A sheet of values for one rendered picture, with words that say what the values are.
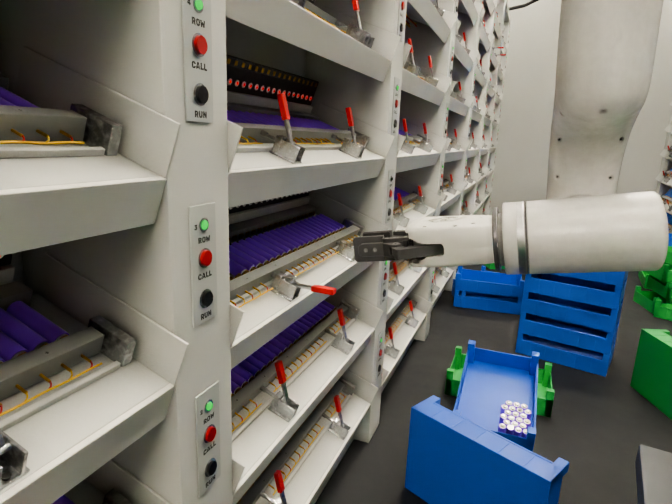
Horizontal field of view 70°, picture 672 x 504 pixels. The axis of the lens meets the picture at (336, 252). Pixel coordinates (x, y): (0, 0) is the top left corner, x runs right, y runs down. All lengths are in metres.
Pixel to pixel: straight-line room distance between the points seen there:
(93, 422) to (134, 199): 0.19
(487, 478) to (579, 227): 0.61
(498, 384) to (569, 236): 1.02
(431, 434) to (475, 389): 0.45
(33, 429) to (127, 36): 0.33
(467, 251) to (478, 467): 0.58
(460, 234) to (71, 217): 0.38
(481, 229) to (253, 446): 0.44
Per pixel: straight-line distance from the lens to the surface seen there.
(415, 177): 1.79
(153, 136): 0.46
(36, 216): 0.38
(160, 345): 0.50
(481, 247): 0.55
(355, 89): 1.11
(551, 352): 1.92
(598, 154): 0.65
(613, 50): 0.55
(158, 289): 0.49
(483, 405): 1.47
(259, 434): 0.77
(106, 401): 0.48
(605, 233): 0.56
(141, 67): 0.47
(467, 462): 1.06
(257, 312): 0.66
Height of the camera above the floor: 0.76
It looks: 13 degrees down
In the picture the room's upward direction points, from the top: 2 degrees clockwise
